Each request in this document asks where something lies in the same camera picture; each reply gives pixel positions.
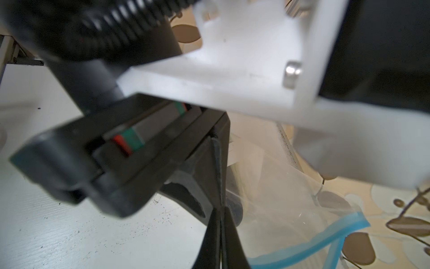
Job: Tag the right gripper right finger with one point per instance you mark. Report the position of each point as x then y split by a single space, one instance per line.
232 253

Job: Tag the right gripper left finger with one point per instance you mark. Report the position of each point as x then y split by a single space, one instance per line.
209 253

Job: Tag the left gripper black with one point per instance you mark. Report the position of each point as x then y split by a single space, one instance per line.
121 156

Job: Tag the clear zip top bag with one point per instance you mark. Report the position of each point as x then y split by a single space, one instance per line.
285 219

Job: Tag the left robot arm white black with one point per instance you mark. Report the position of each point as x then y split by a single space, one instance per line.
89 45

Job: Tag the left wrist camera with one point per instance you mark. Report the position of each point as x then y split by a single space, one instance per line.
353 77

